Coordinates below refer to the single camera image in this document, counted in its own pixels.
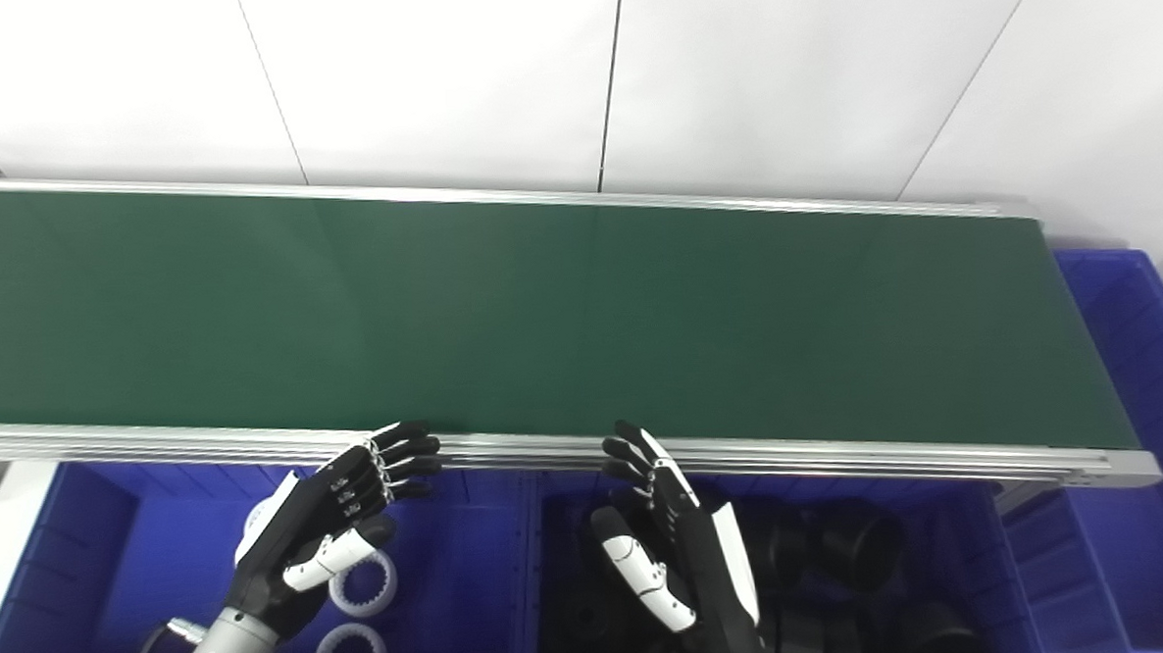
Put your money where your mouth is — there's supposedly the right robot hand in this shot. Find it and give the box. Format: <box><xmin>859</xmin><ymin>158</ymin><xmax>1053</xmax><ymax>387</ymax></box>
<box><xmin>585</xmin><ymin>414</ymin><xmax>766</xmax><ymax>653</ymax></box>

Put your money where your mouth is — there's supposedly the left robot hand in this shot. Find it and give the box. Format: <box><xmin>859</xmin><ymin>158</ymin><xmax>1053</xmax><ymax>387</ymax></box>
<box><xmin>221</xmin><ymin>419</ymin><xmax>451</xmax><ymax>642</ymax></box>

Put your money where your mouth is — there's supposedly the black cylinder part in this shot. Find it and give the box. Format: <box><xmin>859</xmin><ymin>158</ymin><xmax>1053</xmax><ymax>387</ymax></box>
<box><xmin>888</xmin><ymin>603</ymin><xmax>989</xmax><ymax>653</ymax></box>
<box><xmin>747</xmin><ymin>518</ymin><xmax>820</xmax><ymax>585</ymax></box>
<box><xmin>761</xmin><ymin>599</ymin><xmax>852</xmax><ymax>653</ymax></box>
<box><xmin>815</xmin><ymin>504</ymin><xmax>908</xmax><ymax>592</ymax></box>

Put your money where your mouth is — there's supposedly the black gear part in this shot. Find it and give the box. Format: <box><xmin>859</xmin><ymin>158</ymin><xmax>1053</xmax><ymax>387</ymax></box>
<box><xmin>543</xmin><ymin>579</ymin><xmax>627</xmax><ymax>653</ymax></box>

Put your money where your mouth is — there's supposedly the green conveyor belt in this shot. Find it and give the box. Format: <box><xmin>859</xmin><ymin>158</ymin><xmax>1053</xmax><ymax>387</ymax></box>
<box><xmin>0</xmin><ymin>126</ymin><xmax>1163</xmax><ymax>559</ymax></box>
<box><xmin>0</xmin><ymin>136</ymin><xmax>1142</xmax><ymax>498</ymax></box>

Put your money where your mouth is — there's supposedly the blue bin with white rings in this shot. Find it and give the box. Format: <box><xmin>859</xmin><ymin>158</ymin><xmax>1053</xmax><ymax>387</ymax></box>
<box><xmin>0</xmin><ymin>441</ymin><xmax>542</xmax><ymax>653</ymax></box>

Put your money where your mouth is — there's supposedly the blue bin with black parts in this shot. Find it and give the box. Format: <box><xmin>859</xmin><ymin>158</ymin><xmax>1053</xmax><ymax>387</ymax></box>
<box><xmin>519</xmin><ymin>448</ymin><xmax>1058</xmax><ymax>653</ymax></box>

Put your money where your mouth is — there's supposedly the empty blue plastic bin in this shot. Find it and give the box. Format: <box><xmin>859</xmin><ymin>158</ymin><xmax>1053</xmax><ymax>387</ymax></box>
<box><xmin>986</xmin><ymin>245</ymin><xmax>1163</xmax><ymax>653</ymax></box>

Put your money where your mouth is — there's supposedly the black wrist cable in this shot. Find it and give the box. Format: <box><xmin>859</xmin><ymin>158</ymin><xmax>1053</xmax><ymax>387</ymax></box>
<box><xmin>128</xmin><ymin>621</ymin><xmax>209</xmax><ymax>653</ymax></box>

